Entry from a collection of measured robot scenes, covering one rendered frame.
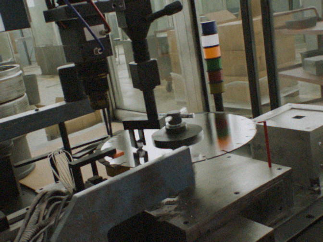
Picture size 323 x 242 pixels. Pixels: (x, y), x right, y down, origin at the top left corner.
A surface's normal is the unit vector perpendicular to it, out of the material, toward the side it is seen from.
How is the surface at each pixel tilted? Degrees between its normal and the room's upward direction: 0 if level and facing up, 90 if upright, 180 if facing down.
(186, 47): 90
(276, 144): 90
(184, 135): 5
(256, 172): 0
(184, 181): 90
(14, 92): 90
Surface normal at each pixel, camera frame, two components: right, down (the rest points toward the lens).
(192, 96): -0.77, 0.29
